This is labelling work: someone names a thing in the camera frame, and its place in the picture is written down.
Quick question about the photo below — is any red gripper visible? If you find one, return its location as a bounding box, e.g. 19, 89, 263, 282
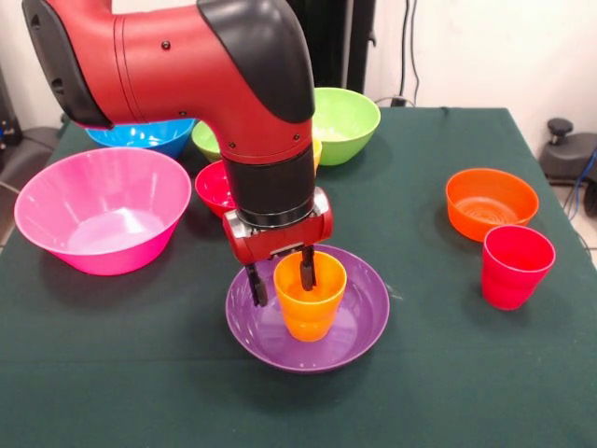
221, 187, 334, 308

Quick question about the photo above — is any blue plastic bowl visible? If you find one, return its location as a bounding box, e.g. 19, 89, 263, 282
86, 118, 197, 160

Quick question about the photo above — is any red plastic cup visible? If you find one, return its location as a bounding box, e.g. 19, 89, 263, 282
480, 224, 557, 312

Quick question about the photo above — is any blue cable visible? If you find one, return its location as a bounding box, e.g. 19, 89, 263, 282
562, 147, 597, 223

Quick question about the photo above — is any orange plastic cup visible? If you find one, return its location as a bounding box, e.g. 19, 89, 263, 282
272, 251, 348, 343

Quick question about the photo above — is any small red plastic bowl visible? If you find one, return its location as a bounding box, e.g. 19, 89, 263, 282
194, 160, 237, 219

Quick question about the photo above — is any orange plastic bowl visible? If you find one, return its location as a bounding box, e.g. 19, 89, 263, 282
445, 167, 540, 244

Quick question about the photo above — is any large pink plastic bowl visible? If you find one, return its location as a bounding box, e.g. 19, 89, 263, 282
13, 147, 193, 276

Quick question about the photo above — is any purple plastic bowl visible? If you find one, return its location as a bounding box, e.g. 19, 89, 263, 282
224, 243, 391, 375

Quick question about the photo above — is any black pedestal leg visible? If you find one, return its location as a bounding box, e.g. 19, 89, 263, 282
539, 118, 597, 188
0, 125, 60, 188

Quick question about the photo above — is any small green plastic bowl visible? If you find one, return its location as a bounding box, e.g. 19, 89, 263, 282
190, 120, 222, 163

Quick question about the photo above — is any large green plastic bowl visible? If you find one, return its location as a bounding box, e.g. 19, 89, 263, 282
311, 87, 382, 167

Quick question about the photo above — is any dark green table cloth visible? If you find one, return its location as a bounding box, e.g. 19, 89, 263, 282
0, 105, 597, 448

